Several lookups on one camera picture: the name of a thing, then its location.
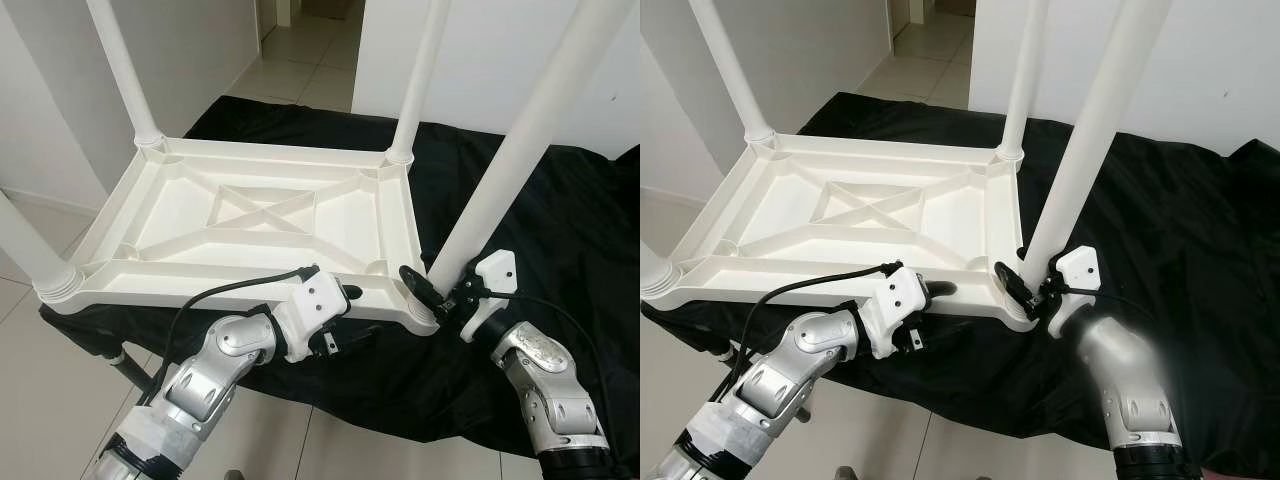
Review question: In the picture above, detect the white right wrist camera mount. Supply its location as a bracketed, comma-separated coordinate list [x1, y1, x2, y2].
[462, 250, 519, 343]
[1045, 245, 1101, 339]

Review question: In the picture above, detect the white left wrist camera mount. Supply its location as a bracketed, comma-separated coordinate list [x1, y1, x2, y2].
[272, 270, 349, 361]
[858, 268, 931, 359]

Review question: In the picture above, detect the white plastic table leg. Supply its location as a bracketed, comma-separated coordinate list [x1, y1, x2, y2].
[1022, 0, 1173, 276]
[0, 190, 81, 301]
[997, 0, 1051, 161]
[385, 0, 451, 166]
[428, 0, 636, 291]
[640, 245, 679, 296]
[85, 0, 166, 151]
[690, 0, 776, 146]

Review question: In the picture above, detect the white plastic table top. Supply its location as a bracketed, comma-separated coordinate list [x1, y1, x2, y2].
[35, 135, 443, 336]
[640, 132, 1041, 331]

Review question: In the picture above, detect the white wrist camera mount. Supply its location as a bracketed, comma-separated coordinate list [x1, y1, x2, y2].
[1045, 245, 1101, 339]
[462, 250, 519, 343]
[272, 270, 349, 361]
[858, 268, 931, 359]

